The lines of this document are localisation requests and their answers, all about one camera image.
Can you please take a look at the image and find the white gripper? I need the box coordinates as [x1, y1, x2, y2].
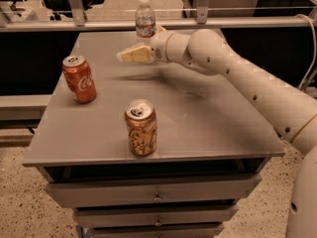
[116, 25, 172, 63]

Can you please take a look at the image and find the clear plastic water bottle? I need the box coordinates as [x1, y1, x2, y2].
[135, 0, 157, 45]

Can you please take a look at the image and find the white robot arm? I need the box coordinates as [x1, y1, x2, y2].
[117, 29, 317, 238]

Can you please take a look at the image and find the gold soda can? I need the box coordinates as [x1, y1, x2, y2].
[125, 99, 158, 156]

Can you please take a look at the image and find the red Coca-Cola can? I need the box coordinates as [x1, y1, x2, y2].
[62, 56, 97, 103]

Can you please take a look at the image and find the top grey drawer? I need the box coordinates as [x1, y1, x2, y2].
[47, 174, 262, 208]

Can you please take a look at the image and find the grey drawer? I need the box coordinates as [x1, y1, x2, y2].
[91, 223, 224, 238]
[74, 204, 238, 227]
[47, 174, 262, 208]

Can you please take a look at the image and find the middle grey drawer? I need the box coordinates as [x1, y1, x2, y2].
[74, 204, 238, 227]

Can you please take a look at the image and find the bottom grey drawer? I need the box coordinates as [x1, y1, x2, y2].
[91, 223, 224, 238]

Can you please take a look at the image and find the metal railing frame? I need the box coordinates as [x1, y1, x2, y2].
[1, 0, 317, 35]

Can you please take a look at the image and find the white cable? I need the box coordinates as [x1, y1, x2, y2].
[295, 13, 317, 91]

